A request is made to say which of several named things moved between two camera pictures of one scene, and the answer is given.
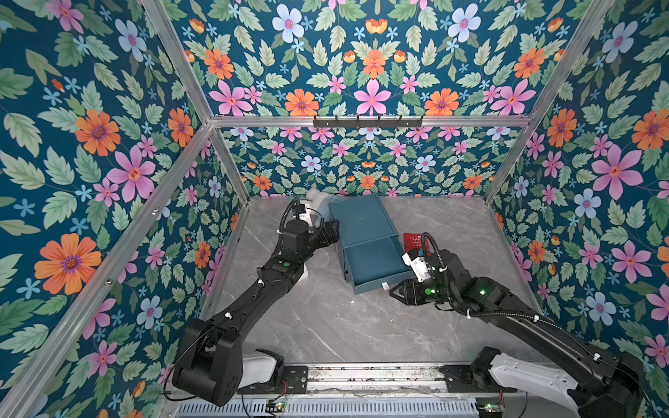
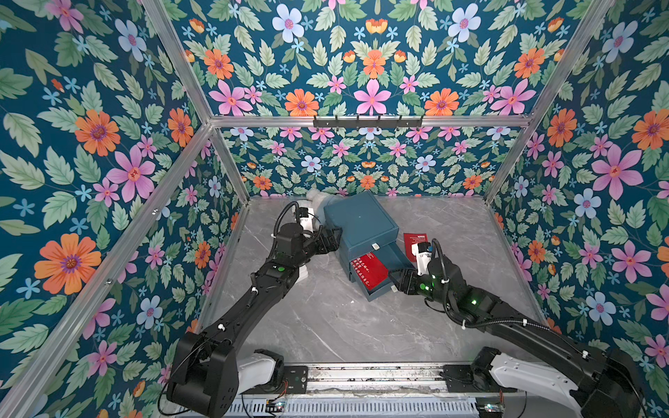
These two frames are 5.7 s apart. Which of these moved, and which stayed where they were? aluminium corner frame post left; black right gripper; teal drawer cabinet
Moved: black right gripper
Stayed: teal drawer cabinet; aluminium corner frame post left
